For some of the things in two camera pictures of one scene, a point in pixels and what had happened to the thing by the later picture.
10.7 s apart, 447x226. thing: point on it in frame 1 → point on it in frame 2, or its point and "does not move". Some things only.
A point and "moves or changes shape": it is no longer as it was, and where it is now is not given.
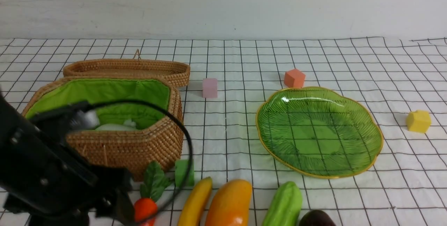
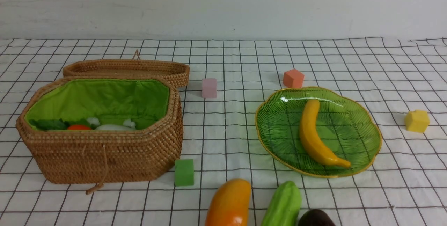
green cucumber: (284, 208) does not move
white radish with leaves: (128, 125) does not move
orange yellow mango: (231, 205) does not move
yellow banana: (196, 203) → (313, 138)
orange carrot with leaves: (155, 182) moves or changes shape
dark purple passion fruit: (316, 217) does not move
